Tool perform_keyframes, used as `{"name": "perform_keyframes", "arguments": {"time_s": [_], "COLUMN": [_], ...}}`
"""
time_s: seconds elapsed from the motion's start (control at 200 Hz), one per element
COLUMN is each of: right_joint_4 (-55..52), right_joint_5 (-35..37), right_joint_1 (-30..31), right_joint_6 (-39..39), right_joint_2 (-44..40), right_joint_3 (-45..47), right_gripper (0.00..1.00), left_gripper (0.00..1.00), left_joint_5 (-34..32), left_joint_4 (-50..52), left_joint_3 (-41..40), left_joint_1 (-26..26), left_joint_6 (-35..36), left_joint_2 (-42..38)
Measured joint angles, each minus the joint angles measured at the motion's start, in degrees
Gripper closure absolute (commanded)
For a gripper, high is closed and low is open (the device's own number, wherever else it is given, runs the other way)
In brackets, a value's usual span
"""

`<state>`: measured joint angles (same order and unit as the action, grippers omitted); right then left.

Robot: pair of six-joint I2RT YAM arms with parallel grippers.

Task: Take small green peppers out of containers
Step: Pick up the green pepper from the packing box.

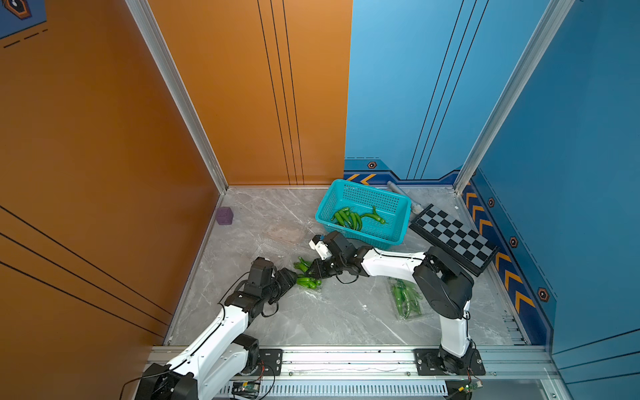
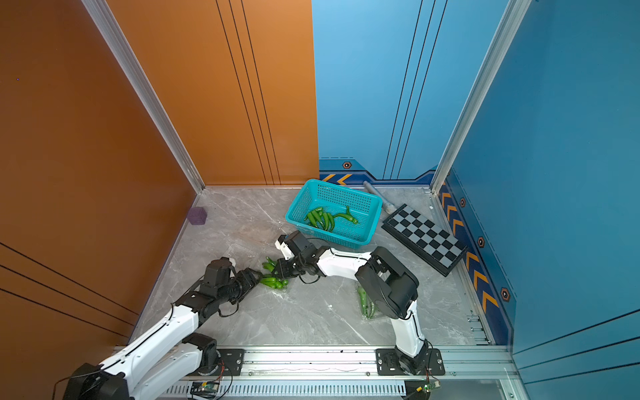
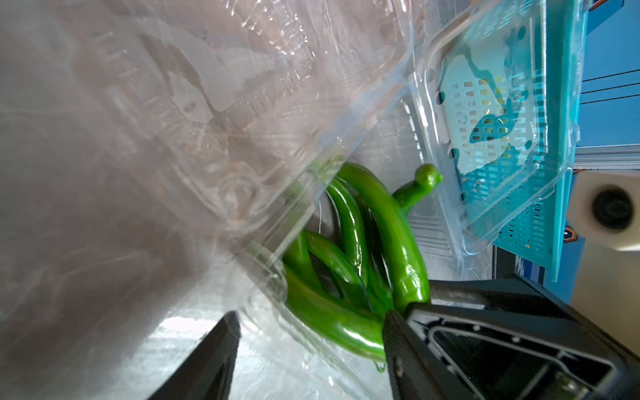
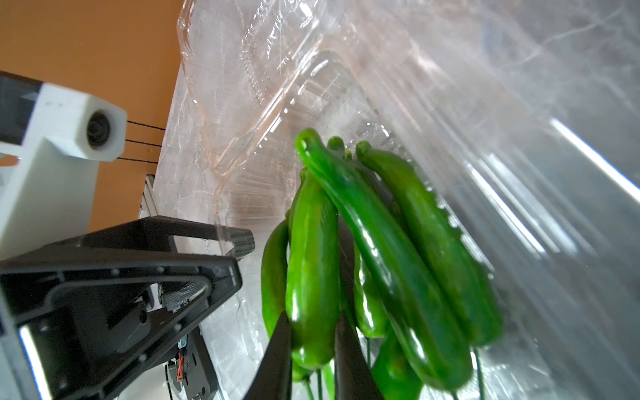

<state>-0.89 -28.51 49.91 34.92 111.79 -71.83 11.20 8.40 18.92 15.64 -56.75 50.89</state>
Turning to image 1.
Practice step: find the small green pepper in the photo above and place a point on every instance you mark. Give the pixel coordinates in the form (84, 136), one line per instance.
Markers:
(302, 265)
(308, 282)
(374, 216)

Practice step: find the clear pepper container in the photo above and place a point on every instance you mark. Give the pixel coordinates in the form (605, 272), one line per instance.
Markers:
(300, 274)
(406, 299)

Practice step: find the green circuit board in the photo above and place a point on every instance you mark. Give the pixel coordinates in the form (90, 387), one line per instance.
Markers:
(245, 390)

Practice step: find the aluminium corner post left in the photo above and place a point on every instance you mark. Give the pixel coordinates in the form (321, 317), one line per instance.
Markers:
(147, 24)

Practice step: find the grey cylinder rod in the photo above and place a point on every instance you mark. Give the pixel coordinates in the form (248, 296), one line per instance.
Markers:
(416, 208)

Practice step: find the teal plastic mesh basket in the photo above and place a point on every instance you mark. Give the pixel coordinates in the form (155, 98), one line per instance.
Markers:
(345, 201)

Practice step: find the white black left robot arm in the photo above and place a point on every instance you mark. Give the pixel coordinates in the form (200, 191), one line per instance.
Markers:
(223, 349)

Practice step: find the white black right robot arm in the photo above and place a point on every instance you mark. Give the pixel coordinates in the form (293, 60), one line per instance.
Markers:
(444, 284)

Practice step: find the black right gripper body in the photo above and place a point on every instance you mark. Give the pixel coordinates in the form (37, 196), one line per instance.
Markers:
(337, 264)

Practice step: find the aluminium corner post right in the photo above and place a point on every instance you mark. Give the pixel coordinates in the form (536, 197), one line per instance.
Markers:
(544, 33)

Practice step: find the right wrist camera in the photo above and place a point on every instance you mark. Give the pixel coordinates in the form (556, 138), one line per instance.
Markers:
(320, 247)

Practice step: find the black white chessboard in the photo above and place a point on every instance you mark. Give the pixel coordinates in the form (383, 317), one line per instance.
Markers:
(468, 247)

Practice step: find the purple embossed cube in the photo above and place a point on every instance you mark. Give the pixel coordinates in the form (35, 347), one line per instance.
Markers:
(224, 216)

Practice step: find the small circuit board right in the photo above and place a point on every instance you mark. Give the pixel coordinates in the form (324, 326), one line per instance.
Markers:
(471, 386)

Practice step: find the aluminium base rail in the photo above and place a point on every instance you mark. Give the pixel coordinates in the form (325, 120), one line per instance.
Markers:
(380, 371)

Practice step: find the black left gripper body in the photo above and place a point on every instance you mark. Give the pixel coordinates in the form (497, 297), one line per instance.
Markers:
(278, 286)

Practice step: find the aluminium corner post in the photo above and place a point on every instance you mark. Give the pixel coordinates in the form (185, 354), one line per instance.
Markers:
(147, 24)
(544, 33)

